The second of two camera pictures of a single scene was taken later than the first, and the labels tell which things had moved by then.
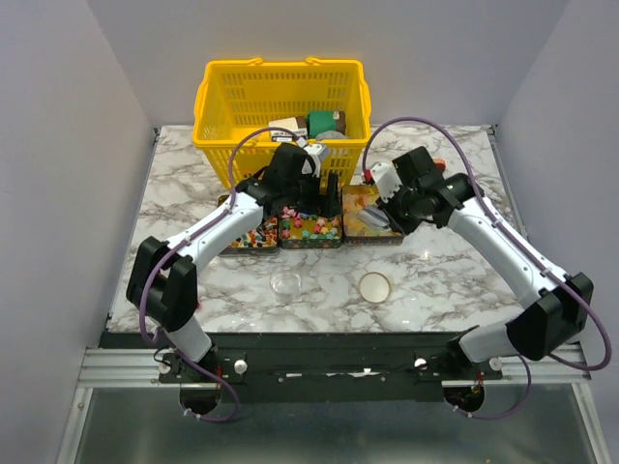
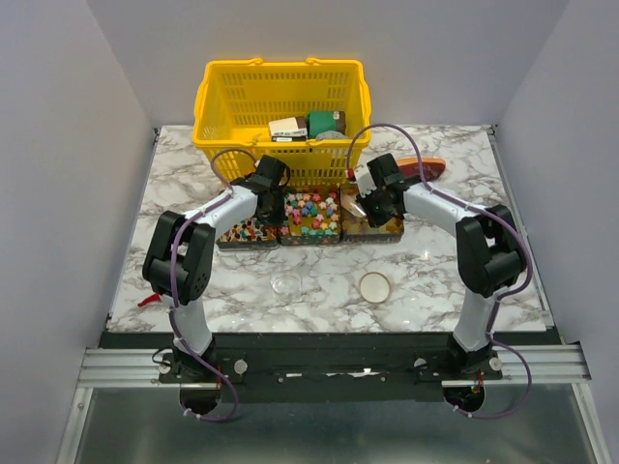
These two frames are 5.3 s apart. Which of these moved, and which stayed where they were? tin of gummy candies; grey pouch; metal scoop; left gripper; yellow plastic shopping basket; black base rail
Moved: left gripper; metal scoop
Stayed: grey pouch; tin of gummy candies; black base rail; yellow plastic shopping basket
